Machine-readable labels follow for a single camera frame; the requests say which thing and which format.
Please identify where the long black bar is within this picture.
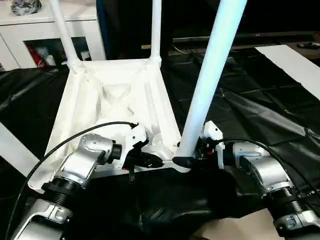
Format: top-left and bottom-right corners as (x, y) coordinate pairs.
(172, 30), (320, 45)

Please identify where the black work mat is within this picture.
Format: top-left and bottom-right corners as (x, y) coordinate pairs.
(0, 44), (320, 240)

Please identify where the white plastic table leg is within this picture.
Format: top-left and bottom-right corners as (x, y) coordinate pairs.
(149, 0), (164, 64)
(0, 121), (41, 178)
(175, 0), (249, 159)
(48, 0), (84, 74)

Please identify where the white glass-door cabinet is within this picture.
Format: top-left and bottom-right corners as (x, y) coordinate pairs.
(0, 0), (108, 73)

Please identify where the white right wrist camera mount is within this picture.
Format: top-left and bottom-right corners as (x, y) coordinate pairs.
(201, 119), (225, 169)

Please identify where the red packet behind glass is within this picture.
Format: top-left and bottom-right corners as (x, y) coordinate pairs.
(28, 46), (48, 69)

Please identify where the flat white sheet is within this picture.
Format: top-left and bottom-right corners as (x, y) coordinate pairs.
(256, 43), (320, 101)

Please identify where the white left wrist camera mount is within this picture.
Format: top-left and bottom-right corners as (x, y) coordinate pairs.
(114, 123), (151, 171)

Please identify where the white plastic table top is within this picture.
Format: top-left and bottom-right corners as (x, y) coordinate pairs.
(26, 58), (194, 194)

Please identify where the white bottle behind glass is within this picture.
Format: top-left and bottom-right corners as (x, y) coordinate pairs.
(46, 53), (58, 66)

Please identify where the patterned bowl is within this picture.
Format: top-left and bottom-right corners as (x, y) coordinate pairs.
(11, 0), (43, 16)

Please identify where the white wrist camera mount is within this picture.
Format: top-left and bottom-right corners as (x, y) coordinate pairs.
(201, 119), (225, 169)
(114, 123), (151, 171)

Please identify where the black remote control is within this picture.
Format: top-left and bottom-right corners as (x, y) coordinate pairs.
(296, 40), (320, 50)

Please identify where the dark blue upright post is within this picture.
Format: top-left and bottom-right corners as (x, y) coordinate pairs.
(96, 0), (113, 60)

